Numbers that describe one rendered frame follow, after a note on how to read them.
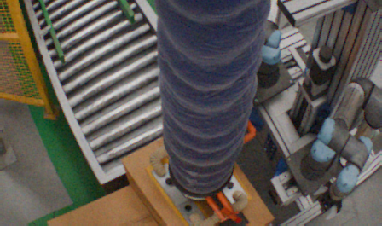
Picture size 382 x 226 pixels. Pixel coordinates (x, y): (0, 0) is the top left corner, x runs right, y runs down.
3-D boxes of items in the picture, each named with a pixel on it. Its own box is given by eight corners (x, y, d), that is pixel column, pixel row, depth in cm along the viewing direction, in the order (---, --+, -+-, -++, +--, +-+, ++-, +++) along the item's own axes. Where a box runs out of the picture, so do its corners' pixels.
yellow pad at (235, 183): (186, 147, 244) (186, 142, 240) (209, 135, 247) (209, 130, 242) (231, 211, 232) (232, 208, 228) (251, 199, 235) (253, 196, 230)
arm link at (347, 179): (364, 169, 152) (352, 192, 149) (355, 180, 162) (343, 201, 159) (349, 158, 154) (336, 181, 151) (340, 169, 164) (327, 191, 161)
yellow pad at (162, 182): (144, 169, 240) (143, 165, 236) (166, 158, 242) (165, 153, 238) (190, 232, 228) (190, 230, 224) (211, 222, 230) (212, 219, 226)
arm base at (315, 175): (320, 142, 245) (325, 135, 236) (332, 169, 240) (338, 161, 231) (294, 160, 242) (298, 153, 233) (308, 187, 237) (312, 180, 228)
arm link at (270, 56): (274, 78, 247) (279, 62, 235) (245, 67, 249) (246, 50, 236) (281, 55, 252) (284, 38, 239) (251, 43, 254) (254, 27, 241)
